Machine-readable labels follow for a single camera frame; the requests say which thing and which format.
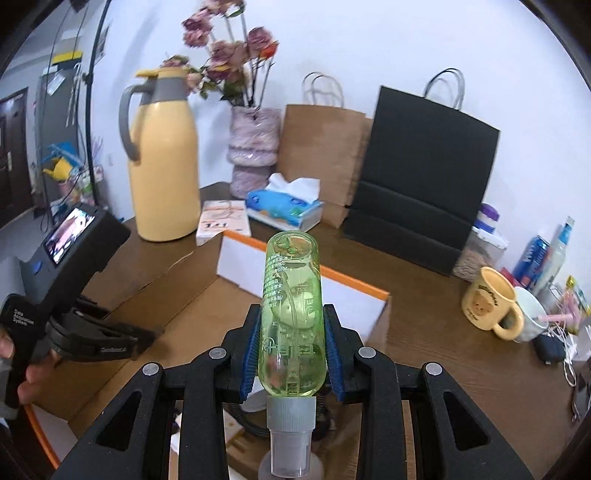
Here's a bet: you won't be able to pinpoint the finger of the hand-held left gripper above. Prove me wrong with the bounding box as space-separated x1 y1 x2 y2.
74 295 112 324
99 323 165 358

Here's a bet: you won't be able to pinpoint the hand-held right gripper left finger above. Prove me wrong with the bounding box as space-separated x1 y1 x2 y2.
54 302 262 480

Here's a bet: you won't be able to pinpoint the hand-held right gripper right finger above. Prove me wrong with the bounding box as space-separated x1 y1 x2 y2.
323 304 536 480

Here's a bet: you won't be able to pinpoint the red cardboard box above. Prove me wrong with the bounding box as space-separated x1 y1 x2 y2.
23 230 393 480

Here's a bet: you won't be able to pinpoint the black cable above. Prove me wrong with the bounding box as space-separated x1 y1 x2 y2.
224 401 333 437

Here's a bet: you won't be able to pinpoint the green spray bottle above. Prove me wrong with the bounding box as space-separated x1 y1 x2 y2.
259 231 324 478

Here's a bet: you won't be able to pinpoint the person's left hand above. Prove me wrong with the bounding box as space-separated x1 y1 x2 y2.
0 335 61 407

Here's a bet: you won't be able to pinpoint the dark wooden door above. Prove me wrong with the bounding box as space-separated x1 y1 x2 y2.
0 88 29 228

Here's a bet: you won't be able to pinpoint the yellow thermos jug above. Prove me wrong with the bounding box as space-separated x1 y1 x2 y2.
119 68 202 242

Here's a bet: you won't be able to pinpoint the white printed carton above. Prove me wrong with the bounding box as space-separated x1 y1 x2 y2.
195 200 252 247

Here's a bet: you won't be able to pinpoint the blue tissue box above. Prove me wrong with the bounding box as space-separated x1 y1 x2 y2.
246 173 324 232

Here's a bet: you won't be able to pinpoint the yellow bear mug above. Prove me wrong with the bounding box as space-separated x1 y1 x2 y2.
462 266 525 341

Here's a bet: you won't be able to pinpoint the clear food storage container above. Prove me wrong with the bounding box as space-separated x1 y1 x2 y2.
452 226 509 283

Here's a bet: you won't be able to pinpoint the white ceramic bowl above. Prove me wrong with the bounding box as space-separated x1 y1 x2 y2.
510 286 550 343

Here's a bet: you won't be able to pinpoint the purple lidded white jar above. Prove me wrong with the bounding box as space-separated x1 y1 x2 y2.
473 203 499 234

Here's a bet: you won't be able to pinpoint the black paper bag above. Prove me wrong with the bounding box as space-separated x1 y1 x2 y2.
342 68 501 277

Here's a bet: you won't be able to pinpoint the dark blue pouch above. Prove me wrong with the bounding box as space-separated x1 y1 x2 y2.
533 333 566 363

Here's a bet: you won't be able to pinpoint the brown paper bag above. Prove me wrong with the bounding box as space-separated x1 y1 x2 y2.
276 71 374 228

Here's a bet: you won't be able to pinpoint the blue drink can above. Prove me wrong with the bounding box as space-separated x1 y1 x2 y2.
512 235 551 289

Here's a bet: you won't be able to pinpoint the pink textured vase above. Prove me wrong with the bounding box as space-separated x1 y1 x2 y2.
228 106 282 200

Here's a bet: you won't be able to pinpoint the dark smartphone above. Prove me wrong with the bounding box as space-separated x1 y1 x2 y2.
570 374 591 423

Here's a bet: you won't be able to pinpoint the clear bottle blue label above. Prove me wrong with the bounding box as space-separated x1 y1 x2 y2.
533 216 575 296

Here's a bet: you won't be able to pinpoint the yellow snack packet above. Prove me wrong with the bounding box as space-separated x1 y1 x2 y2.
563 276 591 330

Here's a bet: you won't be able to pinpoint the dried pink flowers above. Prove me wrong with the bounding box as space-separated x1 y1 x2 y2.
161 0 280 109

